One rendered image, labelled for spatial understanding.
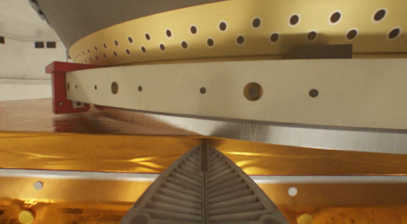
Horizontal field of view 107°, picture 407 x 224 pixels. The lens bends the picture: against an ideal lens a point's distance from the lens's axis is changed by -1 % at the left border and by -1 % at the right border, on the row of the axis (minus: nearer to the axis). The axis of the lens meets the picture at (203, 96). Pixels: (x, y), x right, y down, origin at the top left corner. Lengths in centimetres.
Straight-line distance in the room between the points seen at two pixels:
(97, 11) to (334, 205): 40
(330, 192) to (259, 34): 21
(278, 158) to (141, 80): 18
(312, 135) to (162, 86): 16
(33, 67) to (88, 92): 842
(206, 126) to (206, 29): 11
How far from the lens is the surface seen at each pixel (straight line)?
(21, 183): 31
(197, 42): 19
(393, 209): 33
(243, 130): 18
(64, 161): 26
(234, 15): 17
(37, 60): 856
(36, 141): 28
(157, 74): 16
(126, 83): 19
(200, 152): 16
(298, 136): 19
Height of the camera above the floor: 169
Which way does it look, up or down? 4 degrees up
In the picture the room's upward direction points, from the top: 179 degrees counter-clockwise
